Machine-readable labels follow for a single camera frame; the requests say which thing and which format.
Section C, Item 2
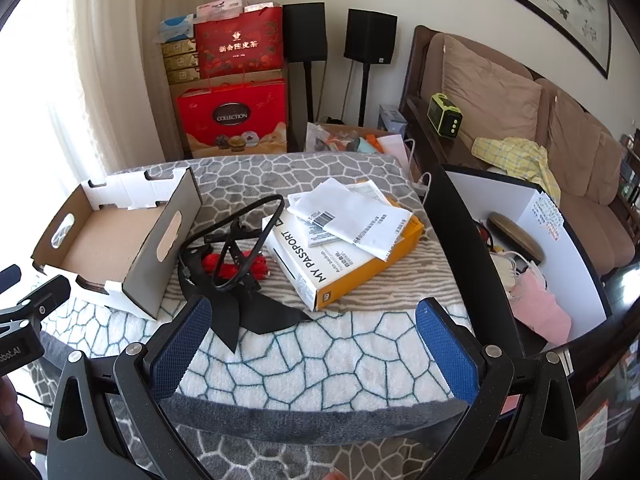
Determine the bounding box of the white leaflet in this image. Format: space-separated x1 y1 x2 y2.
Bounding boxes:
287 176 388 246

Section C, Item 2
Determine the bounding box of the white printed form sheet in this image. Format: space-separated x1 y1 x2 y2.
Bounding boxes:
345 178 398 208

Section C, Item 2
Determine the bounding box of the pink and white bag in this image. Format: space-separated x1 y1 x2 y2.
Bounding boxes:
196 0 246 18

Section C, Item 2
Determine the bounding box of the pink cloth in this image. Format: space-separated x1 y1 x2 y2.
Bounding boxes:
510 265 572 346

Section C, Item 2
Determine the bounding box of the red cord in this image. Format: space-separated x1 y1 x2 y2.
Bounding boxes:
200 250 271 286

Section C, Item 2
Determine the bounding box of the grey box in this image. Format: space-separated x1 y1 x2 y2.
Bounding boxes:
378 104 407 136

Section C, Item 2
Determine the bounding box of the black strap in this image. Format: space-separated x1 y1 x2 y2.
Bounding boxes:
177 245 316 356

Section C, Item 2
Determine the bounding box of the black speaker stand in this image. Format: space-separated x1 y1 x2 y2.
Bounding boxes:
300 61 316 123
357 62 373 128

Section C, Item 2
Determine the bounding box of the black speaker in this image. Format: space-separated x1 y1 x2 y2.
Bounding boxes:
282 2 328 63
344 8 398 66

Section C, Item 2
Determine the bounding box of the grey and white patterned blanket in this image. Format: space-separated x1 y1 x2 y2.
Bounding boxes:
30 152 506 480

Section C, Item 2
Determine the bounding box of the dark wooden sofa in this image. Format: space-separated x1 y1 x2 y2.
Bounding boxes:
400 25 640 286

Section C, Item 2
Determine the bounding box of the yellow gift box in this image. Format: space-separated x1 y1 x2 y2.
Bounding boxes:
160 39 197 56
162 54 199 71
165 68 201 86

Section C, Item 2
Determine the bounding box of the red floral gift bag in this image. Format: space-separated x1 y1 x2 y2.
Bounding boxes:
194 5 285 81

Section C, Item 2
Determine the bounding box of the yellow checked cloth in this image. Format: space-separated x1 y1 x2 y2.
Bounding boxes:
472 136 563 206

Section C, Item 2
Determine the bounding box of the white and orange hard-drive box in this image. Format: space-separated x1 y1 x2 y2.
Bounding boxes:
262 195 426 311

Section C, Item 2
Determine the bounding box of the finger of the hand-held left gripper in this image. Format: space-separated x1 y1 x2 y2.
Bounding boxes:
0 264 23 293
0 275 71 329

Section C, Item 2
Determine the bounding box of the open box of clutter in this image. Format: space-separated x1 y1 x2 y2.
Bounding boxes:
305 122 401 153

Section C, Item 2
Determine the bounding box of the brown back cushion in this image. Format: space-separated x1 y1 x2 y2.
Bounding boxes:
442 35 543 146
547 90 626 206

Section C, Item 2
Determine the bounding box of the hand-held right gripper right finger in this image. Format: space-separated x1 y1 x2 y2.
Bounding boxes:
415 298 582 480

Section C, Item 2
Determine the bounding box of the blue and white tissue pack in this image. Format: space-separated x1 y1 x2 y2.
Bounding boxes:
159 14 196 43

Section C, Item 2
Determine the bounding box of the white curtain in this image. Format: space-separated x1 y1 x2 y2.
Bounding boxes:
0 0 173 281

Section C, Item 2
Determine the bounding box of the white paper bag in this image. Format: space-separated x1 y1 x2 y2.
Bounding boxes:
377 135 416 171

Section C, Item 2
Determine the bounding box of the red gift bag with oval label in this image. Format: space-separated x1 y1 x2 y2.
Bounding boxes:
176 80 290 158

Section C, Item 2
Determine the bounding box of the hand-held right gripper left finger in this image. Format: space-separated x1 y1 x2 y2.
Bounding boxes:
47 295 213 480

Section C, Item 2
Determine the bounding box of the white and brown cardboard box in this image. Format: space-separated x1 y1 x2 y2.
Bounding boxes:
31 167 203 321

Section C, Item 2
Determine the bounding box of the black cable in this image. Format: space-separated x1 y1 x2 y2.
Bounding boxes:
177 194 286 293

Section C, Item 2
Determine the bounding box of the white instruction booklet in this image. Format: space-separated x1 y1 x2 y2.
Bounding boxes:
320 195 413 262

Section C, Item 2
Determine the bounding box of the brown oval case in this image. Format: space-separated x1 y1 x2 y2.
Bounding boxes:
487 212 543 263

